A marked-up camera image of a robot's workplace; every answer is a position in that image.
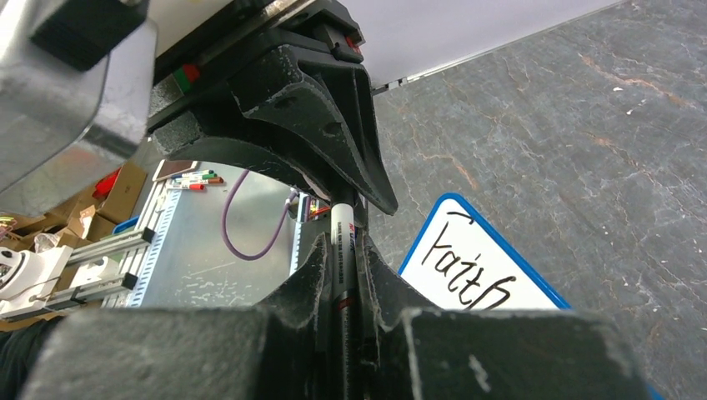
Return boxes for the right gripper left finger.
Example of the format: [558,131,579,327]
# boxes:
[257,233,329,332]

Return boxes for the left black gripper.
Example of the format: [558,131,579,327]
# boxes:
[148,1,399,215]

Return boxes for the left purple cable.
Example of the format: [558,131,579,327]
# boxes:
[220,168,300,263]

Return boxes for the cardboard boxes outside cell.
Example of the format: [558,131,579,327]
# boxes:
[1,162,147,250]

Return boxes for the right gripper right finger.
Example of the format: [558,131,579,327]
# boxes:
[355,229,437,332]

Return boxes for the coloured spare markers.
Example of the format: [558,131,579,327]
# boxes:
[166,170,224,191]

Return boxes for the white device outside cell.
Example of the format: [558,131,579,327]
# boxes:
[1,246,73,321]

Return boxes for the black whiteboard marker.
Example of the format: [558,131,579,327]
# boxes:
[331,203,359,399]

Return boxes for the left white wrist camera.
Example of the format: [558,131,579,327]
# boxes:
[1,1,158,216]

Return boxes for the blue-framed whiteboard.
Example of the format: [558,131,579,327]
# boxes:
[399,193,656,399]

